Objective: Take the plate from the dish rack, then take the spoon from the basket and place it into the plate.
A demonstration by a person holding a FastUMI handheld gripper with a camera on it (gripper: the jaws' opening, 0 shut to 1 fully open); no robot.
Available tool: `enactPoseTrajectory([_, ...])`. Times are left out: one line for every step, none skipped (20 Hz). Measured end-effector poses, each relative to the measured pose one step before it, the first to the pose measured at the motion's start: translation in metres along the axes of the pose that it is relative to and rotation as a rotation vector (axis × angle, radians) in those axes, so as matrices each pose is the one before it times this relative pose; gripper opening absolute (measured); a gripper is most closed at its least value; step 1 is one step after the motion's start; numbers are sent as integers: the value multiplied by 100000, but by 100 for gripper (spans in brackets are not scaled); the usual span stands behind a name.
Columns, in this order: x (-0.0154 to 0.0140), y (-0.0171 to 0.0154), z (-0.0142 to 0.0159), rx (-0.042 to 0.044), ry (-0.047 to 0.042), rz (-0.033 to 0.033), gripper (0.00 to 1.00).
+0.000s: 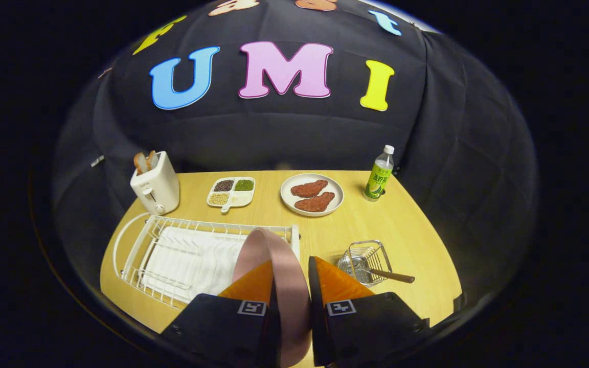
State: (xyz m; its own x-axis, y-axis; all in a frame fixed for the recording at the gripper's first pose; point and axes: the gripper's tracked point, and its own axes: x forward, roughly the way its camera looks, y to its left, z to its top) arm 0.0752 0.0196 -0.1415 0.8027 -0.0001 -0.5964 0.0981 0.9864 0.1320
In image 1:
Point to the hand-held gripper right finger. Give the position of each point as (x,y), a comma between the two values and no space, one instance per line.
(317,306)

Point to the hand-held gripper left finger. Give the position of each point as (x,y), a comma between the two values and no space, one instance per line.
(223,327)

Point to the pink plate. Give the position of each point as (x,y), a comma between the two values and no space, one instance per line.
(289,286)

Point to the cream plate with meat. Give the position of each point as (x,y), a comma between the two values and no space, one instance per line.
(287,197)

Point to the white divided dish with beans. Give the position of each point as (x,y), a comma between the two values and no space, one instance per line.
(241,198)

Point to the white ribbed drain tray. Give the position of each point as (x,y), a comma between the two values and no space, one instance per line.
(192,260)

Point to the red meat patty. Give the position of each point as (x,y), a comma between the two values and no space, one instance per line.
(316,203)
(309,188)

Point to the green tea bottle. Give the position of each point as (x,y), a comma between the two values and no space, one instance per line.
(379,179)

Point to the white toaster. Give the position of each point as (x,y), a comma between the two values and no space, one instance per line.
(159,186)

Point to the black backdrop cloth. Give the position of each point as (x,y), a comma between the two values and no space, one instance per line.
(284,138)

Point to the toast slice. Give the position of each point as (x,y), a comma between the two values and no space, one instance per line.
(141,162)
(152,158)

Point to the white clip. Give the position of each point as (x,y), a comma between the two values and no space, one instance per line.
(96,161)

